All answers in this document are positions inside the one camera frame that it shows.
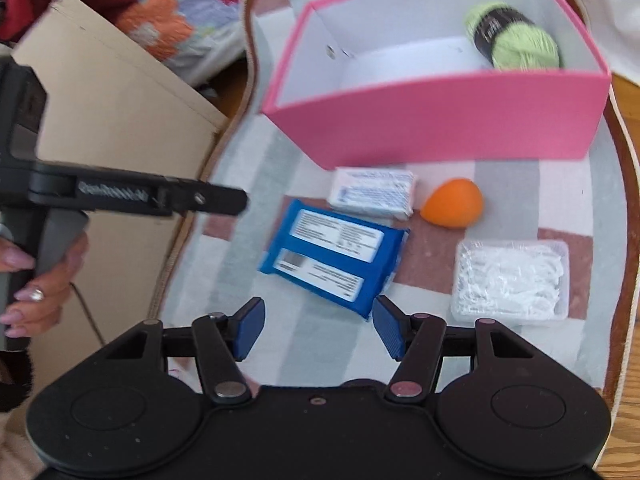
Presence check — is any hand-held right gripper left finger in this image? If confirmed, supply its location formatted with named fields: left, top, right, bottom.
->
left=102, top=296, right=266, bottom=406

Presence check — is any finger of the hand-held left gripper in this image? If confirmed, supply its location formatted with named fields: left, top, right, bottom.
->
left=165, top=178, right=249, bottom=216

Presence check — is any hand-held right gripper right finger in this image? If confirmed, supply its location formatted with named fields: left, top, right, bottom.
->
left=372, top=295, right=538, bottom=405

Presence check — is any blue wet wipes packet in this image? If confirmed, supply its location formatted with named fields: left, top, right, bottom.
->
left=257, top=199, right=411, bottom=318

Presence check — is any white textured packet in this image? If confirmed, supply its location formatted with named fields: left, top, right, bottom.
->
left=450, top=239, right=571, bottom=323

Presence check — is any white tissue packet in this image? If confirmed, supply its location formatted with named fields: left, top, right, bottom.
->
left=327, top=166, right=418, bottom=219

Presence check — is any orange makeup sponge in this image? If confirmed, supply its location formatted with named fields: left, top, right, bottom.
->
left=420, top=177, right=484, bottom=230

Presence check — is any pink cardboard box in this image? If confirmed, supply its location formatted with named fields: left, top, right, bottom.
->
left=262, top=0, right=613, bottom=171

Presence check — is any person's left hand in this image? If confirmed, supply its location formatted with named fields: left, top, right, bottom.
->
left=0, top=232, right=90, bottom=338

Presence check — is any beige cardboard board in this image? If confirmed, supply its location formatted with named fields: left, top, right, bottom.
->
left=10, top=0, right=231, bottom=361

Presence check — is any floral quilt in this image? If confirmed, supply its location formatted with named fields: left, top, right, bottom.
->
left=115, top=0, right=261, bottom=86

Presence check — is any checkered mat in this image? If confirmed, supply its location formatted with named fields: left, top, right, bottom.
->
left=150, top=0, right=640, bottom=401

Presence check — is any green yarn ball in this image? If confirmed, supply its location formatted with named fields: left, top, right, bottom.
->
left=464, top=1, right=562, bottom=72

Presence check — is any white bed skirt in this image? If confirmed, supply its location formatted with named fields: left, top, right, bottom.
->
left=555, top=0, right=640, bottom=83

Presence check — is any black cable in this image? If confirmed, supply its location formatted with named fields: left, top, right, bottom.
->
left=69, top=281, right=107, bottom=346

